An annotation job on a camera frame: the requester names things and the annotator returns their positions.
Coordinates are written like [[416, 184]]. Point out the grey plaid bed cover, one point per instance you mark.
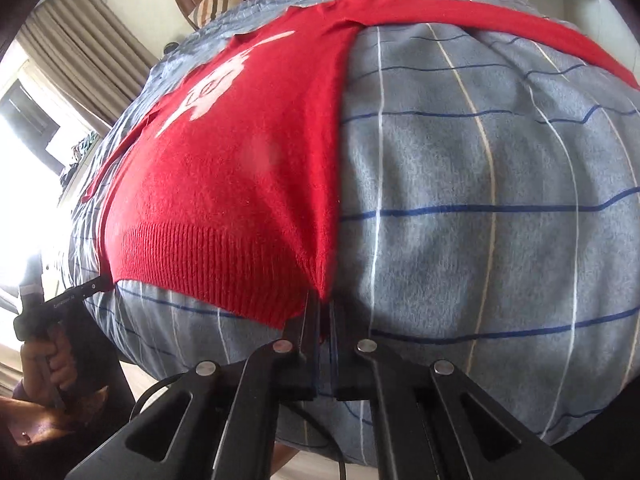
[[450, 185]]

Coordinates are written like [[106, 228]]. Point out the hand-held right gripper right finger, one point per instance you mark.
[[346, 360]]

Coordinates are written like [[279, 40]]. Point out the striped pillow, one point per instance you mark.
[[212, 7]]

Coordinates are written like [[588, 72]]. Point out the multicoloured cloth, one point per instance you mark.
[[82, 147]]

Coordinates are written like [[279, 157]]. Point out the red knitted sweater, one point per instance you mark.
[[225, 185]]

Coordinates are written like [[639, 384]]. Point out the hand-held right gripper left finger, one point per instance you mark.
[[307, 352]]

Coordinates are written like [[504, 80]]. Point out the black round clock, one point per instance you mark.
[[172, 46]]

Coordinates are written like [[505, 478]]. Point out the window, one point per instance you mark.
[[20, 185]]

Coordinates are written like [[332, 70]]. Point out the person's left hand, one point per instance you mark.
[[57, 360]]

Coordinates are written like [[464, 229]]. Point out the person's dark clothing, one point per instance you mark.
[[95, 350]]

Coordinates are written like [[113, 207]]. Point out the beige curtain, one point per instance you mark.
[[90, 55]]

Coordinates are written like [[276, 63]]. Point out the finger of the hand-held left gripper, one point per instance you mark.
[[92, 287]]

